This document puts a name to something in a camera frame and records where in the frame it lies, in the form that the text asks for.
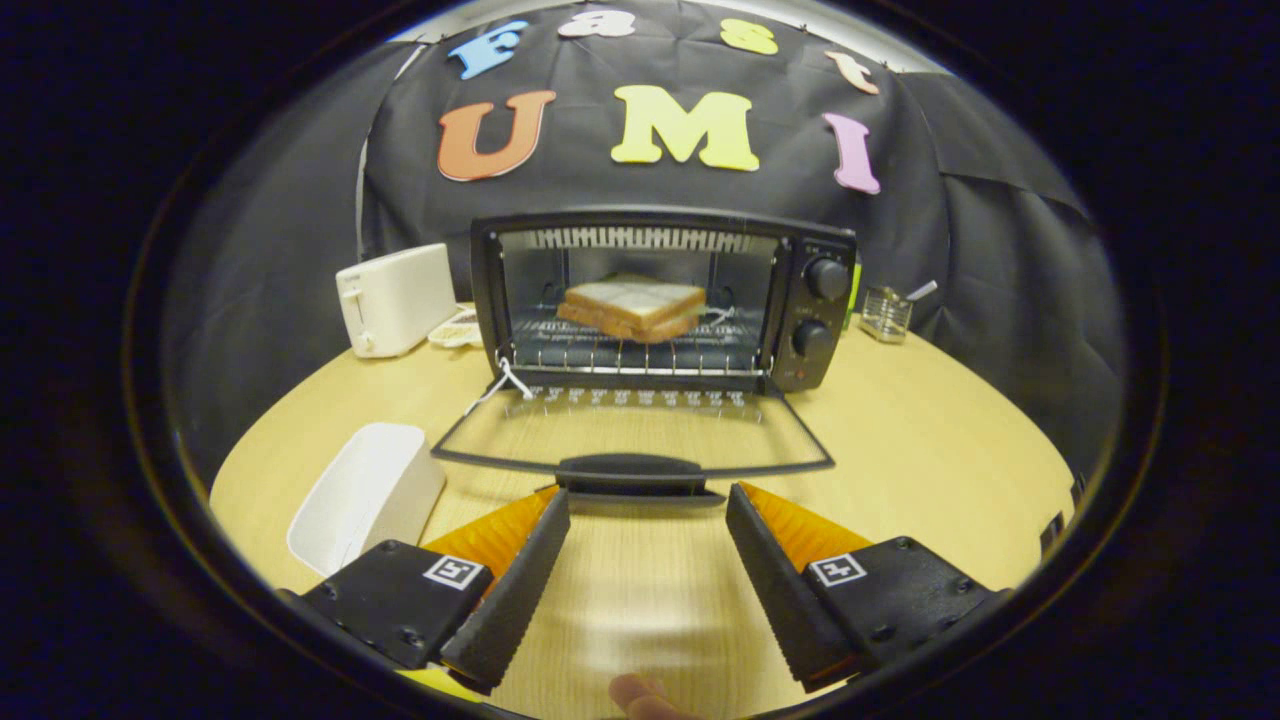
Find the black toaster oven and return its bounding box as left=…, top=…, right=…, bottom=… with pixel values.
left=432, top=205, right=859, bottom=506

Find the white pop-up toaster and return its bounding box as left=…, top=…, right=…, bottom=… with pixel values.
left=335, top=243, right=459, bottom=359

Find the toasted sandwich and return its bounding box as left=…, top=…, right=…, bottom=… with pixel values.
left=556, top=274, right=709, bottom=345

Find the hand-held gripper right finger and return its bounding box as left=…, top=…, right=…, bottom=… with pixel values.
left=726, top=482, right=1011, bottom=694

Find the white rectangular tray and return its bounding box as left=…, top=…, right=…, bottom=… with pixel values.
left=287, top=422, right=448, bottom=578

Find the glass utensil holder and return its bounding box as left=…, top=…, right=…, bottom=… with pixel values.
left=860, top=279, right=940, bottom=345

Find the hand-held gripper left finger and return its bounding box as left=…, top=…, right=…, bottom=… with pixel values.
left=298, top=486, right=572, bottom=695

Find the small plate of snacks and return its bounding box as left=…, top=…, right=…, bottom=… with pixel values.
left=428, top=305, right=486, bottom=350

